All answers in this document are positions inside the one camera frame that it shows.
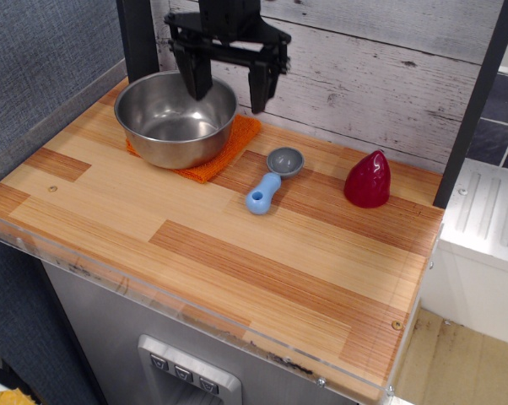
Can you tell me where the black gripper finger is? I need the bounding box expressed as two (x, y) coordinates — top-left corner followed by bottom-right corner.
(173, 42), (213, 100)
(248, 62), (279, 114)

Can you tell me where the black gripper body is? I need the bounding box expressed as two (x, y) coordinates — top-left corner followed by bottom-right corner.
(165, 1), (291, 73)

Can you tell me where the stainless steel pot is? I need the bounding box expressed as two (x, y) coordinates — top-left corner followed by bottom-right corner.
(114, 71), (238, 170)

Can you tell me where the orange folded cloth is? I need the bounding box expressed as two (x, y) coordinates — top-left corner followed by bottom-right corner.
(125, 113), (262, 185)

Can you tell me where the blue grey measuring scoop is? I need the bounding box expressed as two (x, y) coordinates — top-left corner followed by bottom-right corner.
(246, 147), (305, 215)

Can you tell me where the red strawberry-shaped toy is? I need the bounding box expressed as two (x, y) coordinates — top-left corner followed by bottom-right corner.
(343, 150), (392, 208)

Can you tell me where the clear acrylic table guard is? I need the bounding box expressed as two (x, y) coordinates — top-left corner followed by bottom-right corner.
(0, 219), (395, 404)

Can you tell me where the white ribbed box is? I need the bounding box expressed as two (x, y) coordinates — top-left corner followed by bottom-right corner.
(420, 159), (508, 343)

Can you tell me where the grey cabinet with button panel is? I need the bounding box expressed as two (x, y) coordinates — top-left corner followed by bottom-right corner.
(44, 264), (351, 404)

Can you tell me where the yellow object at corner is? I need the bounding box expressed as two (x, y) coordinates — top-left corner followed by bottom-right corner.
(0, 389), (36, 405)

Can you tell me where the dark left frame post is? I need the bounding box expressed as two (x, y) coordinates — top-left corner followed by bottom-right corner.
(116, 0), (159, 83)

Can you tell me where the dark frame post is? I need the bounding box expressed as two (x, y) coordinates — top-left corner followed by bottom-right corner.
(433, 0), (508, 208)
(116, 0), (159, 83)

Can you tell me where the dark right frame post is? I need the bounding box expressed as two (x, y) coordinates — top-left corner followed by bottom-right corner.
(433, 0), (508, 208)

